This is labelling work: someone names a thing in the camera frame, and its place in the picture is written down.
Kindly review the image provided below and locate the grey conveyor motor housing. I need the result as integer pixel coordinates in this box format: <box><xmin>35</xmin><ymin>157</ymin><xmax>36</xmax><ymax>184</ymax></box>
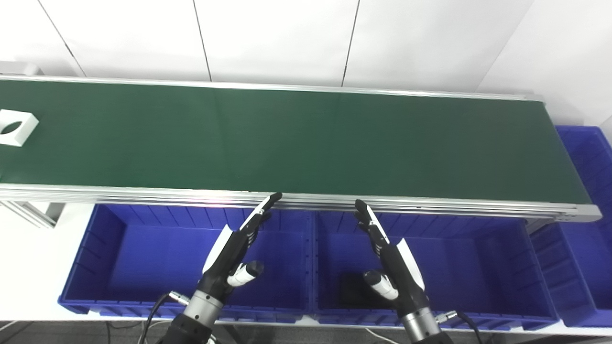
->
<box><xmin>0</xmin><ymin>61</ymin><xmax>44</xmax><ymax>77</ymax></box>

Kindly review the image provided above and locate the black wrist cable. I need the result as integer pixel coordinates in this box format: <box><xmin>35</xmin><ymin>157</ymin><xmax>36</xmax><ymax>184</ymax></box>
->
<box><xmin>138</xmin><ymin>290</ymin><xmax>192</xmax><ymax>344</ymax></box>
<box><xmin>434</xmin><ymin>310</ymin><xmax>484</xmax><ymax>344</ymax></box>

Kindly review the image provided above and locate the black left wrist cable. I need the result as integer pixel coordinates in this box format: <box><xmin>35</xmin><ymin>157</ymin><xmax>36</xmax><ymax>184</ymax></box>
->
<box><xmin>138</xmin><ymin>290</ymin><xmax>192</xmax><ymax>344</ymax></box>

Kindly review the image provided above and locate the green conveyor belt aluminium frame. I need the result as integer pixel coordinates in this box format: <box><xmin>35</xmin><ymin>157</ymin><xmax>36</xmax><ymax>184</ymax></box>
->
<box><xmin>0</xmin><ymin>74</ymin><xmax>603</xmax><ymax>223</ymax></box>

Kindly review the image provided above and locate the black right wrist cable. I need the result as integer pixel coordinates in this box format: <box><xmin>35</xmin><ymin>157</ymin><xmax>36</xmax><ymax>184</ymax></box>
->
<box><xmin>434</xmin><ymin>310</ymin><xmax>484</xmax><ymax>344</ymax></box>

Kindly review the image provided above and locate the white square part round hole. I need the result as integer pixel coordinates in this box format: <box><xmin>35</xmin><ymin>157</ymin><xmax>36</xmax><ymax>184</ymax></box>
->
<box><xmin>0</xmin><ymin>109</ymin><xmax>39</xmax><ymax>147</ymax></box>

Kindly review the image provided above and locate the aluminium conveyor leg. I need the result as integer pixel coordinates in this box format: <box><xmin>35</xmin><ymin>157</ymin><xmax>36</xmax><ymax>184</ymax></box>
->
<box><xmin>0</xmin><ymin>201</ymin><xmax>66</xmax><ymax>229</ymax></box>

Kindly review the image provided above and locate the blue plastic bin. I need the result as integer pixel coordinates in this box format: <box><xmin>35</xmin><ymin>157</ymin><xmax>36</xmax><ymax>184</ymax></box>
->
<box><xmin>528</xmin><ymin>125</ymin><xmax>612</xmax><ymax>328</ymax></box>
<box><xmin>58</xmin><ymin>203</ymin><xmax>316</xmax><ymax>323</ymax></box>
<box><xmin>311</xmin><ymin>210</ymin><xmax>559</xmax><ymax>332</ymax></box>

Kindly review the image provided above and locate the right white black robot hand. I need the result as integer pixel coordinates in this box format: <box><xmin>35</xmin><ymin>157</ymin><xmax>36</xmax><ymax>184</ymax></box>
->
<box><xmin>354</xmin><ymin>199</ymin><xmax>430</xmax><ymax>317</ymax></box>

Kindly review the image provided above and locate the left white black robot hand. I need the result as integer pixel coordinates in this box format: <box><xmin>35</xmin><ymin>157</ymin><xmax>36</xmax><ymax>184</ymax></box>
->
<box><xmin>197</xmin><ymin>192</ymin><xmax>283</xmax><ymax>302</ymax></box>

